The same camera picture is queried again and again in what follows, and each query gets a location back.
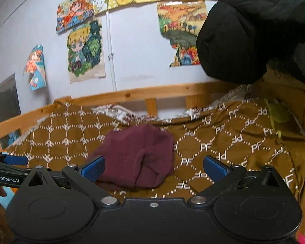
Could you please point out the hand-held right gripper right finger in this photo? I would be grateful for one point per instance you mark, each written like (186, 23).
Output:
(214, 168)

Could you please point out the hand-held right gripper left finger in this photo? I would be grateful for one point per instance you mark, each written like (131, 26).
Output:
(94, 168)

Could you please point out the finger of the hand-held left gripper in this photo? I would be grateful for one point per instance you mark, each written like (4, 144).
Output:
(15, 160)
(5, 167)

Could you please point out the maroon long-sleeve shirt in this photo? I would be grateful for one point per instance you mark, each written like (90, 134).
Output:
(134, 147)

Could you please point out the brown printed blanket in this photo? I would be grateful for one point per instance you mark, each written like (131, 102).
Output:
(218, 137)

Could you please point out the brown fuzzy cloth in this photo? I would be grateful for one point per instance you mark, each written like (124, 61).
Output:
(0, 233)

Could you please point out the lime green cloth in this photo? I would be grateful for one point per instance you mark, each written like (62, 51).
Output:
(278, 113)

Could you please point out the peeling orange-haired character poster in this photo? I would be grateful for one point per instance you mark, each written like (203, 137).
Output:
(36, 68)

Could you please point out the blond cartoon character poster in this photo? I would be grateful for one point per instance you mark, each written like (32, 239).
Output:
(85, 48)

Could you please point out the colourful landscape poster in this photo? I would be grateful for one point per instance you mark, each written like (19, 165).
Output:
(180, 28)

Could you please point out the black puffer jacket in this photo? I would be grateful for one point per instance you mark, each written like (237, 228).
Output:
(256, 25)

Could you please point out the orange-haired girl poster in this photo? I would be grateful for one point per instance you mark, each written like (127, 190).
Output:
(75, 11)

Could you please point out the grey metal wall panel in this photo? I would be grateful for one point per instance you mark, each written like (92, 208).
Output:
(3, 104)

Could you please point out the wooden bed frame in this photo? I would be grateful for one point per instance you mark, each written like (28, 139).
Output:
(142, 91)

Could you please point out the white wall pipe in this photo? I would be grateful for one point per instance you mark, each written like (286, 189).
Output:
(111, 56)

